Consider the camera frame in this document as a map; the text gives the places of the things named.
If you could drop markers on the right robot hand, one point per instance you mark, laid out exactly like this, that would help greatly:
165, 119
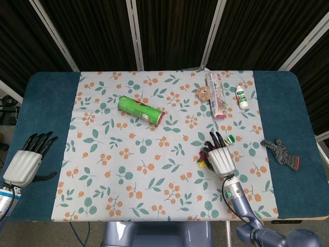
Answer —
222, 160

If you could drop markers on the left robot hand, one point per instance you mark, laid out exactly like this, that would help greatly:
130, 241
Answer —
23, 167

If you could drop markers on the small colourful toy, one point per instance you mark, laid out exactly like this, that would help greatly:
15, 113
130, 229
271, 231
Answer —
229, 140

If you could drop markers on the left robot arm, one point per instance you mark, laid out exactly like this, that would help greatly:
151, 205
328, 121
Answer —
6, 200

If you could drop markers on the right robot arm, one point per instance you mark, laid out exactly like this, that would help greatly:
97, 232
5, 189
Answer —
235, 193

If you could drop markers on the floral orange-fruit tablecloth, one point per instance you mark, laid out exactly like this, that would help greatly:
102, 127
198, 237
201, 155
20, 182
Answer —
154, 154

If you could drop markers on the grey knitted work glove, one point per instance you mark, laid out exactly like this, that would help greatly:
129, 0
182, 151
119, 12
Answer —
285, 154

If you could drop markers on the white bottle green label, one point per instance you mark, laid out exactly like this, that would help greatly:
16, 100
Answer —
241, 99

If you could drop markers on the white printed carton box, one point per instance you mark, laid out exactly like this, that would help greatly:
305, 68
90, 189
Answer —
216, 95

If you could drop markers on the blue table cover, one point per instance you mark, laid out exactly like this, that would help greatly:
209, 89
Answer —
38, 103

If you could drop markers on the small beige plush toy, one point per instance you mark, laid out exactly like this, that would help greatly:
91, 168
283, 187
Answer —
203, 93

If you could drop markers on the white table leg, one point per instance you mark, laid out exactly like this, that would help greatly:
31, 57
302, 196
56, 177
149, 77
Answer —
228, 234

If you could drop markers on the green cylindrical snack can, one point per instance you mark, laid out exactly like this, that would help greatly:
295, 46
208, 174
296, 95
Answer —
138, 109

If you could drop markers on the blue-grey robot torso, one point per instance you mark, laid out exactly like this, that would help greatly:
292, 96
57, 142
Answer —
154, 234

